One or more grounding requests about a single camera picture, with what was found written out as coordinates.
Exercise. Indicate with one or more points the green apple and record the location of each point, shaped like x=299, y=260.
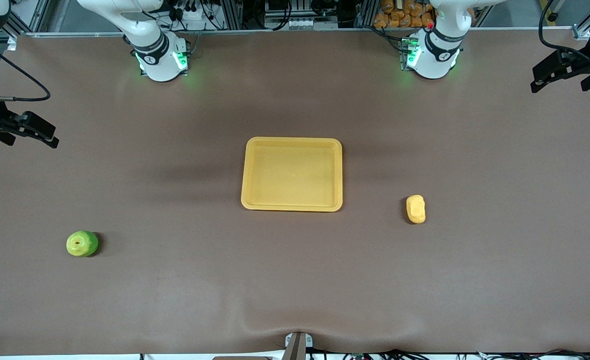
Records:
x=81, y=245

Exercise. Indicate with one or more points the yellow potato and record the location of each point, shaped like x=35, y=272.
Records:
x=416, y=210

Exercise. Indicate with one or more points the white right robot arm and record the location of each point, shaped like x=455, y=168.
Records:
x=160, y=67

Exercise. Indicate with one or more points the yellow plastic tray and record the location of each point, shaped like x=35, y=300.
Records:
x=275, y=175

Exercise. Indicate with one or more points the orange snack packages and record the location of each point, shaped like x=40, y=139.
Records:
x=400, y=17

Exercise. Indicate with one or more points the white power strip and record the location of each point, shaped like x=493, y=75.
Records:
x=192, y=22

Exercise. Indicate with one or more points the background electronics box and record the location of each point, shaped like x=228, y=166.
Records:
x=305, y=23

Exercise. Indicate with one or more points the brown table mat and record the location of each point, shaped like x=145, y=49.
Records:
x=295, y=280

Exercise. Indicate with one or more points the metal table clamp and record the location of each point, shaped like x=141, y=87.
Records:
x=297, y=345

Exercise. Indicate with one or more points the silver table edge rail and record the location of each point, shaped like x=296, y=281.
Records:
x=325, y=31

